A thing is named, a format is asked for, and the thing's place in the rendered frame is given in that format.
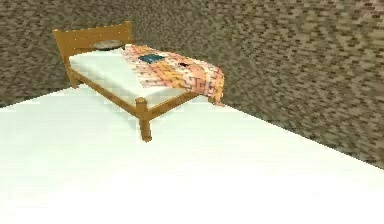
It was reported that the orange patterned blanket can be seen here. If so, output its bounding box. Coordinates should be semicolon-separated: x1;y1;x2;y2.
121;44;226;107

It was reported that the dark teal book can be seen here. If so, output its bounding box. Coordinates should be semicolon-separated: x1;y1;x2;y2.
138;53;166;64

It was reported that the grey speckled pillow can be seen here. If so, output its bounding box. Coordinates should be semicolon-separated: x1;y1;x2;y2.
92;39;124;52

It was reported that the wooden bed with white mattress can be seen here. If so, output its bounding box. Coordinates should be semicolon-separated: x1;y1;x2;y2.
52;20;218;143

